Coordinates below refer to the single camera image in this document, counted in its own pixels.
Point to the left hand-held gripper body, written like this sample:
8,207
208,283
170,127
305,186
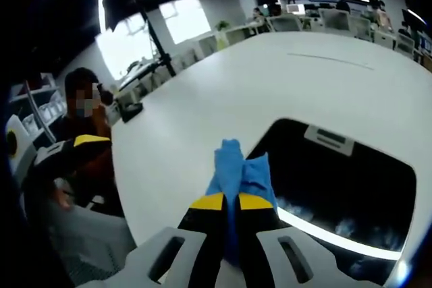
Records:
22,146

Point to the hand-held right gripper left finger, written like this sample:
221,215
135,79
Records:
199,220

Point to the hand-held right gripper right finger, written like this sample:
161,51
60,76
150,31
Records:
260,220

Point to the blue cleaning cloth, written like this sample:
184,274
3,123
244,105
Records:
229,166

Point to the white storage shelf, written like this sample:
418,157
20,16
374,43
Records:
44,109

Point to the small black object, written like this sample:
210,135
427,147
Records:
131,112

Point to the grey mesh office chair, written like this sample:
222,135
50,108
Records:
91,237

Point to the green potted plant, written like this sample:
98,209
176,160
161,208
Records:
222,26

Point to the white mesh office chair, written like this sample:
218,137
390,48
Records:
286,24
405,45
335,21
361,28

